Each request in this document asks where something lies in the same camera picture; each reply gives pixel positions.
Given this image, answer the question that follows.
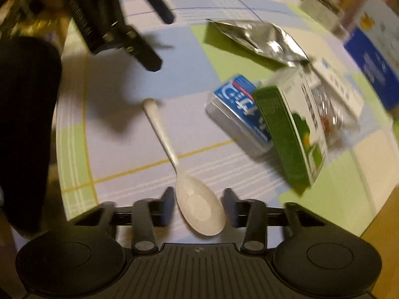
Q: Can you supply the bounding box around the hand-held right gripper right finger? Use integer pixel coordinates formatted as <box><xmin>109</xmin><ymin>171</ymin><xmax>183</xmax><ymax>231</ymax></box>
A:
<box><xmin>223</xmin><ymin>188</ymin><xmax>328</xmax><ymax>255</ymax></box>

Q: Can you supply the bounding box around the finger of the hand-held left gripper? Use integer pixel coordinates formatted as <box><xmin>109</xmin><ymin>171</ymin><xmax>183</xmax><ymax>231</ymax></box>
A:
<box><xmin>137</xmin><ymin>0</ymin><xmax>175</xmax><ymax>25</ymax></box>
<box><xmin>107</xmin><ymin>25</ymin><xmax>163</xmax><ymax>73</ymax></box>

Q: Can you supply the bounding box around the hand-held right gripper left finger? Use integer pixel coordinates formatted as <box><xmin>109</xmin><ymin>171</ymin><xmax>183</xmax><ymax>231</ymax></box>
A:
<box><xmin>72</xmin><ymin>187</ymin><xmax>175</xmax><ymax>255</ymax></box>

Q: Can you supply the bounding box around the white spoon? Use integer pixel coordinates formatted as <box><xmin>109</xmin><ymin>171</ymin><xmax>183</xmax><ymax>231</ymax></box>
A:
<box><xmin>143</xmin><ymin>98</ymin><xmax>226</xmax><ymax>236</ymax></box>

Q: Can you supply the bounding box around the silver foil bag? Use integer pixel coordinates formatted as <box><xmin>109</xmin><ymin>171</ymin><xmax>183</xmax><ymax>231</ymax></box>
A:
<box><xmin>206</xmin><ymin>19</ymin><xmax>309</xmax><ymax>67</ymax></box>

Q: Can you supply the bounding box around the person's left forearm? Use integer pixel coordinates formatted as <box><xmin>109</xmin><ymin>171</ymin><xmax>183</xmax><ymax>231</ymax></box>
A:
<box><xmin>0</xmin><ymin>36</ymin><xmax>63</xmax><ymax>234</ymax></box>

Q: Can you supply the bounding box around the desktop with checked tablecloth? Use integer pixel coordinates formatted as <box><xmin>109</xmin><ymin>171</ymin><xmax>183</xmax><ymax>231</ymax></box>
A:
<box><xmin>54</xmin><ymin>0</ymin><xmax>399</xmax><ymax>246</ymax></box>

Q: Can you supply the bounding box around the green and white carton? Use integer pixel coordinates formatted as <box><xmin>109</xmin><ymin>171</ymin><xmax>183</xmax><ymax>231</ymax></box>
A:
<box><xmin>252</xmin><ymin>65</ymin><xmax>328</xmax><ymax>194</ymax></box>

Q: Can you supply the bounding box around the silver packet with blue label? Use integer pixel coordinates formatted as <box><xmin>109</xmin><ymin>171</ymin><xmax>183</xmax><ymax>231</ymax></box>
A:
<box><xmin>204</xmin><ymin>74</ymin><xmax>275</xmax><ymax>159</ymax></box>

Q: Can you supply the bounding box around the clear plastic wrapper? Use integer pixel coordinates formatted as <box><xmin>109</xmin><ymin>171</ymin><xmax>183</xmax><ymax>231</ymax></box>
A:
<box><xmin>308</xmin><ymin>81</ymin><xmax>360</xmax><ymax>147</ymax></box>

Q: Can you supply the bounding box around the white medicine box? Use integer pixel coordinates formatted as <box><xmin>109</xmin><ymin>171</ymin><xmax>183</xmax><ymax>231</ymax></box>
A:
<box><xmin>312</xmin><ymin>58</ymin><xmax>365</xmax><ymax>120</ymax></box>

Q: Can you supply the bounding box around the blue and white carton box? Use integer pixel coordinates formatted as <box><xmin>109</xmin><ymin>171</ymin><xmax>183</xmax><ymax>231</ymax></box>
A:
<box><xmin>343</xmin><ymin>0</ymin><xmax>399</xmax><ymax>111</ymax></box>

